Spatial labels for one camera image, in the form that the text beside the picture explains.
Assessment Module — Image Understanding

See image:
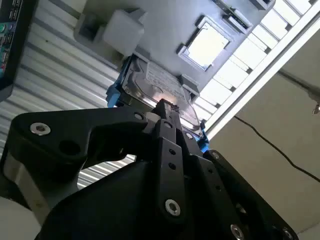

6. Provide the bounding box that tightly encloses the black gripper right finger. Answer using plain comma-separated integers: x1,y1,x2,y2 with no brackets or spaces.
173,106,298,240

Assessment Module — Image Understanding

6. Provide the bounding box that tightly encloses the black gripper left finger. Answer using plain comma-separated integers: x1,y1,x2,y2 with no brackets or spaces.
3,99,186,225

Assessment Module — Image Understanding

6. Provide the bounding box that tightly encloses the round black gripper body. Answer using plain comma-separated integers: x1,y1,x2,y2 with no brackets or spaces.
34,159,218,240

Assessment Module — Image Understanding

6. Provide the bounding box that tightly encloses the silver disk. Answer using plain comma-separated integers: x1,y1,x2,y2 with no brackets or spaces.
106,53,210,153

